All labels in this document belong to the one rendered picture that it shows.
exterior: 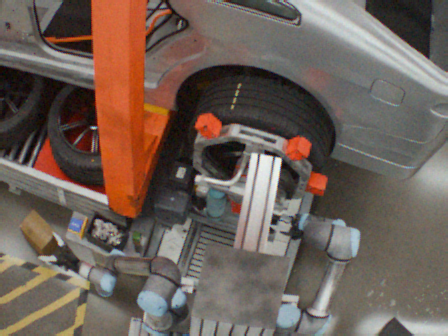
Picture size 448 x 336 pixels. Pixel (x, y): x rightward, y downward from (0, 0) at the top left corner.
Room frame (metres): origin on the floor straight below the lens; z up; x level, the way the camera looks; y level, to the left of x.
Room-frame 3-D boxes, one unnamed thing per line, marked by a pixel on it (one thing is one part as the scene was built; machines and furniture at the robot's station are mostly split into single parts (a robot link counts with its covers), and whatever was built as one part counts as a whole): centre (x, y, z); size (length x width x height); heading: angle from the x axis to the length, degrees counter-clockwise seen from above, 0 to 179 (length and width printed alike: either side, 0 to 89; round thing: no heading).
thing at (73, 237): (1.46, 0.56, 0.44); 0.43 x 0.17 x 0.03; 81
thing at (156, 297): (0.88, 0.18, 1.19); 0.15 x 0.12 x 0.55; 163
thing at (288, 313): (0.99, -0.37, 0.98); 0.13 x 0.12 x 0.14; 83
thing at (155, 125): (1.99, 0.40, 0.69); 0.52 x 0.17 x 0.35; 171
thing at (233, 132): (1.78, -0.13, 0.85); 0.54 x 0.07 x 0.54; 81
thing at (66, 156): (2.15, 0.73, 0.39); 0.66 x 0.66 x 0.24
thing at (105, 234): (1.45, 0.54, 0.51); 0.20 x 0.14 x 0.13; 74
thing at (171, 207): (1.90, 0.21, 0.26); 0.42 x 0.18 x 0.35; 171
